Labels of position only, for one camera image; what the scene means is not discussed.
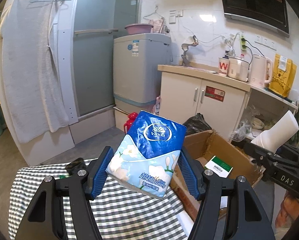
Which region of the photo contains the green 666 medicine box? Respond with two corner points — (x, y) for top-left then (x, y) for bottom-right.
(205, 155), (233, 178)

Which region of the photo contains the black plastic cup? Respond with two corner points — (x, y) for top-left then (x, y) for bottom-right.
(66, 157), (87, 176)

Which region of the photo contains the blue Vinda tissue pack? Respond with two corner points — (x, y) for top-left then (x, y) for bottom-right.
(106, 111), (186, 198)

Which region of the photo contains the right hand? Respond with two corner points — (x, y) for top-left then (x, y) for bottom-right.
(275, 191), (299, 239)

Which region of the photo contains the white kitchen cabinet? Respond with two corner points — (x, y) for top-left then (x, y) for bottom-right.
(158, 65), (297, 139)

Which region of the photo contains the black garbage bag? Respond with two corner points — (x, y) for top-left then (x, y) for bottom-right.
(183, 113), (212, 136)

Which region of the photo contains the white electric kettle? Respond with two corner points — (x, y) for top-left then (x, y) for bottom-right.
(249, 54), (273, 88)

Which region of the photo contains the yellow paper bag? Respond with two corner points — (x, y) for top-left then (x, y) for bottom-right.
(268, 54), (297, 98)

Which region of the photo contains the checkered tablecloth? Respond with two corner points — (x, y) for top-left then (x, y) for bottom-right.
(8, 164), (187, 239)

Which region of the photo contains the white rice cooker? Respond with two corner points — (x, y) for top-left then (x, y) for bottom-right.
(228, 57), (249, 82)

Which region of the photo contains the red W paper cup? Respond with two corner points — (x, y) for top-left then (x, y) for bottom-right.
(218, 57), (230, 76)

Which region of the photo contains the white hanging towel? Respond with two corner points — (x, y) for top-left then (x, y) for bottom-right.
(0, 0), (69, 144)

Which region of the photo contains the green power strip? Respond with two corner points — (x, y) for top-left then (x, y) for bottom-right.
(240, 34), (246, 51)

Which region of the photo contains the metal faucet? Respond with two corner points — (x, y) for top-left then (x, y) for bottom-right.
(180, 35), (199, 67)

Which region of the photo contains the red thermos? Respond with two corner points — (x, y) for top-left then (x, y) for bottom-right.
(124, 112), (138, 133)

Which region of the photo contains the black range hood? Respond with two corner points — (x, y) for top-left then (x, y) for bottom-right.
(222, 0), (289, 37)

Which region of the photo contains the grey washing machine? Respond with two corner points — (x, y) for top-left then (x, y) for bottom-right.
(113, 33), (171, 108)

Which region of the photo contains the pink basin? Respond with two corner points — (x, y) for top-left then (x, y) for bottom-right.
(125, 23), (153, 35)

